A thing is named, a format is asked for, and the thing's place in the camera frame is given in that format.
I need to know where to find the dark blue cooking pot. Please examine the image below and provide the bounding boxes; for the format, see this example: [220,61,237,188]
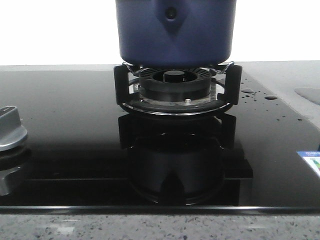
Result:
[115,0,237,69]

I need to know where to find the black pot support grate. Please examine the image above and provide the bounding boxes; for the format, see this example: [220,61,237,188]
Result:
[113,62,243,116]

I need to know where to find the black round gas burner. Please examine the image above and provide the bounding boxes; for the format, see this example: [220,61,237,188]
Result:
[130,68,217,109]

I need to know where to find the black glass gas stove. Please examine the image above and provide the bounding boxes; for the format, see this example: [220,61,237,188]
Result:
[0,70,320,215]

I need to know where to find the silver stove control knob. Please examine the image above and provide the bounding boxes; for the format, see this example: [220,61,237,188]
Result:
[0,106,28,152]

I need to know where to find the blue energy label sticker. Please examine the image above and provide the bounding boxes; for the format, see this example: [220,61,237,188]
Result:
[297,151,320,178]

